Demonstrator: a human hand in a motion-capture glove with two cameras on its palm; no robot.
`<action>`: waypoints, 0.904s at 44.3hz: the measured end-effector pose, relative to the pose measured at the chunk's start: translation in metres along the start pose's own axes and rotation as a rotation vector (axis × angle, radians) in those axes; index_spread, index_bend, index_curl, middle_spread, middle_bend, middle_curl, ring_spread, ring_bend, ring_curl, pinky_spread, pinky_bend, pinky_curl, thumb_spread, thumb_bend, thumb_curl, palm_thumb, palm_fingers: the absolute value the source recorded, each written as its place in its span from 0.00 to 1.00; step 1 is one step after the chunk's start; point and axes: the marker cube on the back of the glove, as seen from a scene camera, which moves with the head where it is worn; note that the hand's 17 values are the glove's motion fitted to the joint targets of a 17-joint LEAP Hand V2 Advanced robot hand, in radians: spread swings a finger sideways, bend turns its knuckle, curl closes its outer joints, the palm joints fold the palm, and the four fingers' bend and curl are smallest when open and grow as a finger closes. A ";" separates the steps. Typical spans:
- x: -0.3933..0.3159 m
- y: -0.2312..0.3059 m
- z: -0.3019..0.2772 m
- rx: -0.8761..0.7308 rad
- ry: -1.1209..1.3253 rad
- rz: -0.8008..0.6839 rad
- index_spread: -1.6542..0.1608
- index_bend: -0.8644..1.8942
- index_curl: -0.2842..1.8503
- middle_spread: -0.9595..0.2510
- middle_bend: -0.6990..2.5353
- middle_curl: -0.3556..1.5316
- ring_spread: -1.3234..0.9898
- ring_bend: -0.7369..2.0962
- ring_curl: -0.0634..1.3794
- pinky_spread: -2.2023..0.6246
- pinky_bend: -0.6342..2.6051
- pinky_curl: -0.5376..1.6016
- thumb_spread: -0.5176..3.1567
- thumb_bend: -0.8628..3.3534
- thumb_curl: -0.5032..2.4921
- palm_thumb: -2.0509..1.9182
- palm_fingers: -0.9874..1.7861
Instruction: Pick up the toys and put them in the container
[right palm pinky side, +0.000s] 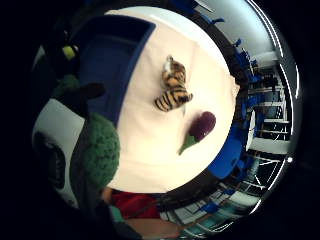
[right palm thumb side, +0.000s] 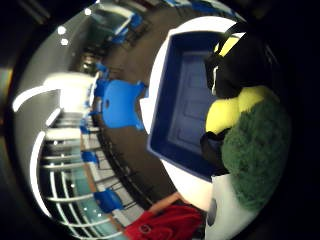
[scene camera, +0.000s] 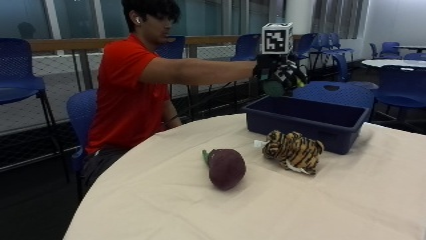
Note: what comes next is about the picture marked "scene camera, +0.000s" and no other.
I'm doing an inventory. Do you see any purple eggplant plush toy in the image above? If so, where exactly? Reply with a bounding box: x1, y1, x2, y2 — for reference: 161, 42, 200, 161
201, 148, 248, 192

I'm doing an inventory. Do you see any black and white plush toy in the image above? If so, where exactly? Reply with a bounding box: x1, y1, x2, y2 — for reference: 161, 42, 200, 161
261, 59, 309, 98

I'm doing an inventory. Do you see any cream tablecloth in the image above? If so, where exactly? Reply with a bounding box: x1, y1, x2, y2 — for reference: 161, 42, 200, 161
63, 113, 426, 240

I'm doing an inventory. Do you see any the person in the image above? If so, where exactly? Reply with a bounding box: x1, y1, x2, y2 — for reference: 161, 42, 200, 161
79, 0, 258, 194

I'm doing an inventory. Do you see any tiger plush toy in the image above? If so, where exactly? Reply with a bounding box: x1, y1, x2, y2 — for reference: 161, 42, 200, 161
253, 129, 326, 176

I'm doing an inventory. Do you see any blue plastic bin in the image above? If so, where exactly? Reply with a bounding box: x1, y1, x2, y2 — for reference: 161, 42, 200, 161
241, 95, 371, 156

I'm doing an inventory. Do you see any wooden railing with mesh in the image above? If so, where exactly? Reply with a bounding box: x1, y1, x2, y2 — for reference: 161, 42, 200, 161
0, 34, 312, 134

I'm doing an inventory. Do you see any white round table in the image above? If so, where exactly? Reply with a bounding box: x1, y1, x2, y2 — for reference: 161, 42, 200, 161
361, 58, 426, 69

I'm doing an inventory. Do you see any blue chair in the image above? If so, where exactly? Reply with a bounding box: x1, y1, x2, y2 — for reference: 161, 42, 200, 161
369, 41, 403, 60
292, 80, 377, 111
290, 32, 320, 61
229, 33, 262, 62
371, 64, 426, 124
65, 88, 99, 201
154, 35, 188, 60
0, 37, 72, 183
310, 32, 357, 81

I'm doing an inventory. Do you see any white marker cube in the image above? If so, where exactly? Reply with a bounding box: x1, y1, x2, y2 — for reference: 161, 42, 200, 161
260, 22, 294, 55

